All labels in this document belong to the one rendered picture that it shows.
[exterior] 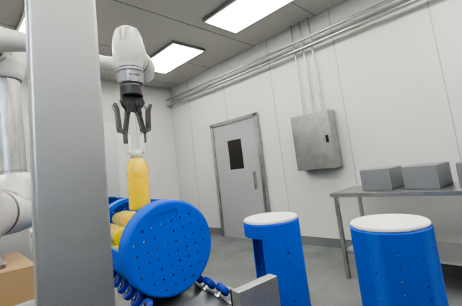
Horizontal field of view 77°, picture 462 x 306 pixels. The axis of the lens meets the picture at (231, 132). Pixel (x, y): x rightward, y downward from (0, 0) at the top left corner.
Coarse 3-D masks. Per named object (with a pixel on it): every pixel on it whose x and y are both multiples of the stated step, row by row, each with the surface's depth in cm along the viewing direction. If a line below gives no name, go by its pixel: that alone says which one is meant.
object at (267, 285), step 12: (264, 276) 60; (276, 276) 59; (240, 288) 55; (252, 288) 55; (264, 288) 57; (276, 288) 59; (240, 300) 53; (252, 300) 55; (264, 300) 56; (276, 300) 58
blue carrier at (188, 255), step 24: (144, 216) 86; (168, 216) 90; (192, 216) 94; (120, 240) 86; (144, 240) 85; (168, 240) 89; (192, 240) 93; (120, 264) 84; (144, 264) 83; (168, 264) 87; (192, 264) 92; (144, 288) 82; (168, 288) 86
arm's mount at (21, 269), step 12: (12, 252) 108; (12, 264) 90; (24, 264) 88; (0, 276) 81; (12, 276) 83; (24, 276) 84; (0, 288) 80; (12, 288) 82; (24, 288) 84; (0, 300) 80; (12, 300) 82; (24, 300) 84
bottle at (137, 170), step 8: (136, 160) 95; (144, 160) 98; (128, 168) 95; (136, 168) 94; (144, 168) 96; (128, 176) 95; (136, 176) 94; (144, 176) 95; (128, 184) 95; (136, 184) 93; (144, 184) 95; (128, 192) 95; (136, 192) 93; (144, 192) 94; (136, 200) 93; (144, 200) 94; (136, 208) 93
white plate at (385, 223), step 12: (372, 216) 124; (384, 216) 121; (396, 216) 119; (408, 216) 116; (420, 216) 114; (360, 228) 108; (372, 228) 104; (384, 228) 102; (396, 228) 100; (408, 228) 99; (420, 228) 100
